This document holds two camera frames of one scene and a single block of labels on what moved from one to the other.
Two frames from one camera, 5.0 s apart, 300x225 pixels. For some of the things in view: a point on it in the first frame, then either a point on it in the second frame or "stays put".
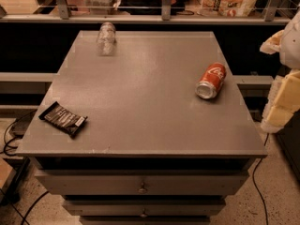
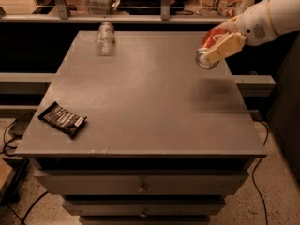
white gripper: (292, 46) to (254, 25)
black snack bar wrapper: (64, 118) stays put
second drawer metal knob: (143, 214) stays put
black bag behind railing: (148, 0) stays put
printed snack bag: (235, 1) stays put
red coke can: (211, 81) to (213, 36)
